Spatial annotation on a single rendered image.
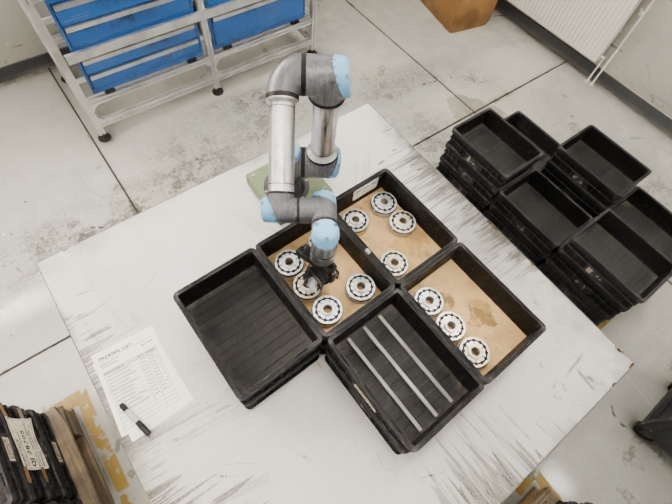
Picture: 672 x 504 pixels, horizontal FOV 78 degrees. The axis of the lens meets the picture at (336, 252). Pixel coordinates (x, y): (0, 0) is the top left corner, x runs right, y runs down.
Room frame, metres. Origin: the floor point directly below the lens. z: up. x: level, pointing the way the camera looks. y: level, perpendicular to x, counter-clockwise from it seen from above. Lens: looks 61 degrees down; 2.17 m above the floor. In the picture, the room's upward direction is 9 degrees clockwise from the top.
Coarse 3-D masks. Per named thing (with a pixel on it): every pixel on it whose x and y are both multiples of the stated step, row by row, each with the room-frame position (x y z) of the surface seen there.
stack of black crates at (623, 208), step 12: (636, 192) 1.60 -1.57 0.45; (624, 204) 1.57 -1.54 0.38; (636, 204) 1.57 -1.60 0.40; (648, 204) 1.54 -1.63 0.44; (660, 204) 1.52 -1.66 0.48; (624, 216) 1.48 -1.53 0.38; (636, 216) 1.50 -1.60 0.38; (648, 216) 1.50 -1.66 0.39; (660, 216) 1.48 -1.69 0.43; (636, 228) 1.42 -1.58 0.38; (648, 228) 1.43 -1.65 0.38; (660, 228) 1.44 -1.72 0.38; (648, 240) 1.35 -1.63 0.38; (660, 240) 1.36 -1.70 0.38
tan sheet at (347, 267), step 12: (300, 240) 0.75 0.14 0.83; (276, 252) 0.69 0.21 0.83; (336, 252) 0.73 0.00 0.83; (288, 264) 0.65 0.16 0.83; (336, 264) 0.68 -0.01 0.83; (348, 264) 0.69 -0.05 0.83; (348, 276) 0.64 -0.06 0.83; (324, 288) 0.58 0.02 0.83; (336, 288) 0.59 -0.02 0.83; (360, 288) 0.60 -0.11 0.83; (348, 300) 0.55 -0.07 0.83; (348, 312) 0.51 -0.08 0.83; (336, 324) 0.46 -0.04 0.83
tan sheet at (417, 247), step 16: (352, 208) 0.93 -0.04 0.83; (368, 208) 0.94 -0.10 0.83; (400, 208) 0.97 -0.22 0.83; (384, 224) 0.88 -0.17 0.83; (416, 224) 0.91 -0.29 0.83; (368, 240) 0.80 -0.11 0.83; (384, 240) 0.81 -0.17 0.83; (400, 240) 0.82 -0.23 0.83; (416, 240) 0.83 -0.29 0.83; (432, 240) 0.85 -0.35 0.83; (416, 256) 0.77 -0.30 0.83
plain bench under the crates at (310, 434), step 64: (384, 128) 1.51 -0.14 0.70; (192, 192) 0.97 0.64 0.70; (448, 192) 1.19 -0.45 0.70; (64, 256) 0.59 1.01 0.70; (128, 256) 0.63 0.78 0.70; (192, 256) 0.68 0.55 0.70; (512, 256) 0.91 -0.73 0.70; (64, 320) 0.36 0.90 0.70; (128, 320) 0.39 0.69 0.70; (576, 320) 0.67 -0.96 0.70; (192, 384) 0.21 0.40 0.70; (320, 384) 0.28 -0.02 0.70; (512, 384) 0.39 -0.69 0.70; (576, 384) 0.42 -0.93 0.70; (128, 448) 0.00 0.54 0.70; (192, 448) 0.03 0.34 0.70; (256, 448) 0.06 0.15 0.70; (320, 448) 0.09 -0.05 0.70; (384, 448) 0.12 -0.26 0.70; (448, 448) 0.15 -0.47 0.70; (512, 448) 0.18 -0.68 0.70
